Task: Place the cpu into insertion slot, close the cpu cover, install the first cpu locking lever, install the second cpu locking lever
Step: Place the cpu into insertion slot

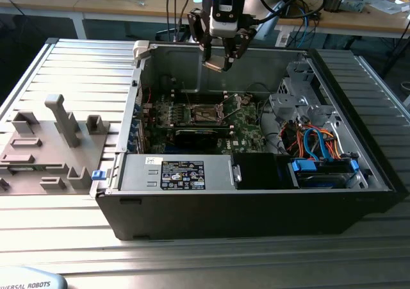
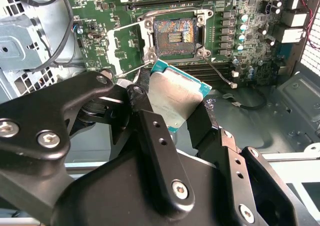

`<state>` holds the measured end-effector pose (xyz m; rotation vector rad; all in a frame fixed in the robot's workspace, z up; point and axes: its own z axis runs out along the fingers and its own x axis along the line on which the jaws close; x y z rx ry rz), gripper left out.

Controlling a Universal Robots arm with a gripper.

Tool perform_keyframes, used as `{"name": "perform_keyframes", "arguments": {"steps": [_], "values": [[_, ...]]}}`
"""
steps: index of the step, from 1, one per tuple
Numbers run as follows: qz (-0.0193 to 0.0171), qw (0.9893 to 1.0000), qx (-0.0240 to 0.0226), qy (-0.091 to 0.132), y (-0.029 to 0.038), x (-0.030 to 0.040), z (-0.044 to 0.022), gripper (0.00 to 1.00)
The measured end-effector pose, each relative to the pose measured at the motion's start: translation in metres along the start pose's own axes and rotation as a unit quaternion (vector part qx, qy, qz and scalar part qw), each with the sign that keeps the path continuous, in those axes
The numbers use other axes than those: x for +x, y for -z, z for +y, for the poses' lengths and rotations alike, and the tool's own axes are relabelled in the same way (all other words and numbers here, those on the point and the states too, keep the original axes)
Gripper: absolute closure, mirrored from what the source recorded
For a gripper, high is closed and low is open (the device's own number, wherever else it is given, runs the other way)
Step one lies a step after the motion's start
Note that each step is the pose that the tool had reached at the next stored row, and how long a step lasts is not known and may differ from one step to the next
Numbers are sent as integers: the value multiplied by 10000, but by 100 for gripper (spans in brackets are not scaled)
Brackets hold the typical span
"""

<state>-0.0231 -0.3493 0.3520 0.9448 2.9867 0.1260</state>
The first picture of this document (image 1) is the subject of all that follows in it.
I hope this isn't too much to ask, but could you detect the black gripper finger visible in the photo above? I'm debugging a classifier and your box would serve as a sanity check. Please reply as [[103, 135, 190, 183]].
[[187, 8, 213, 63], [222, 28, 258, 73]]

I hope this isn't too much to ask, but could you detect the silver CPU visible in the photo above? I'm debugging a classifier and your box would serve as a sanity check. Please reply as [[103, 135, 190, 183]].
[[202, 55, 227, 73]]

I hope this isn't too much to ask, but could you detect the metal locking lever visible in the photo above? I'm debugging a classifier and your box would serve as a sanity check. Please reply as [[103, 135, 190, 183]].
[[181, 80, 194, 110]]

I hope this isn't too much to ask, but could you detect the beige case latch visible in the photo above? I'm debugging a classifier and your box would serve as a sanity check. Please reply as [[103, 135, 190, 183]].
[[133, 40, 151, 61]]

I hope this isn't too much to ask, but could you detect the silver metal drive cage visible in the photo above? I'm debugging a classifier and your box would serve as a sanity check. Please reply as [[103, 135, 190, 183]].
[[268, 61, 337, 123]]

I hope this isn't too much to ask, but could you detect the green motherboard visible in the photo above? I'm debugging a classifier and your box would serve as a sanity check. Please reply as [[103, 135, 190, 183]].
[[140, 92, 268, 154]]

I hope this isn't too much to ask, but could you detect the black graphics card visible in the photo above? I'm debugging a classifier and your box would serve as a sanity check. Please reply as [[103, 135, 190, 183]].
[[168, 125, 231, 149]]

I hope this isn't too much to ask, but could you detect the black plastic shroud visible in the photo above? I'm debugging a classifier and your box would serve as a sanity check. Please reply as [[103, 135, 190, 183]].
[[232, 153, 300, 190]]

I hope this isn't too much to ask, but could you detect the wooden desk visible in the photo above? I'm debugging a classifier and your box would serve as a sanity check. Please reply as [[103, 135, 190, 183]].
[[272, 0, 410, 42], [0, 0, 206, 40]]

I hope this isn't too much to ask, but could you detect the copper heatsink cooler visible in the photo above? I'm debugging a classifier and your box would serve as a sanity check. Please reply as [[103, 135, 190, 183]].
[[322, 0, 366, 13]]

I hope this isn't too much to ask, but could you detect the hard disk in blue carrier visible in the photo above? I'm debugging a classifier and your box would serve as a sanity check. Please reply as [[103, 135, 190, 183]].
[[288, 159, 359, 189]]

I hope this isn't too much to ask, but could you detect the grey power supply unit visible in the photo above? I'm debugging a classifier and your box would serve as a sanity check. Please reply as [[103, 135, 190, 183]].
[[117, 154, 236, 192]]

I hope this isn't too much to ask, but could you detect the black PC case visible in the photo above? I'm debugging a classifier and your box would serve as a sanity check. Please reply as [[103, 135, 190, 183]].
[[95, 40, 401, 242]]

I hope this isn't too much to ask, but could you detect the grey parts rack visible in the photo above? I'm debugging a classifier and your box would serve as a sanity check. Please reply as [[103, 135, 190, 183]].
[[0, 93, 111, 195]]

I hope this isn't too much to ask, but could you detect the pale blue teach pendant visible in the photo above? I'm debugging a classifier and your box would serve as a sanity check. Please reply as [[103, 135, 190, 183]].
[[0, 266, 68, 289]]

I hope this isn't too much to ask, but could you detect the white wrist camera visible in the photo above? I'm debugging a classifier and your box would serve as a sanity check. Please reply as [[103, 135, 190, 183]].
[[209, 0, 240, 37]]

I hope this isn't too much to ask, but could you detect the red wire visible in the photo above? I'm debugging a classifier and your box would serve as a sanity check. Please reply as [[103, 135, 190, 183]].
[[140, 83, 153, 103]]

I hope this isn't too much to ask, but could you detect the blue wire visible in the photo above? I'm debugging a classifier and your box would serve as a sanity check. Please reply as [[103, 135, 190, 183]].
[[302, 127, 334, 163]]

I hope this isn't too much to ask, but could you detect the orange wire bundle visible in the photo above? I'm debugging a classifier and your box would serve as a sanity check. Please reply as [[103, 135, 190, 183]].
[[284, 125, 343, 160]]

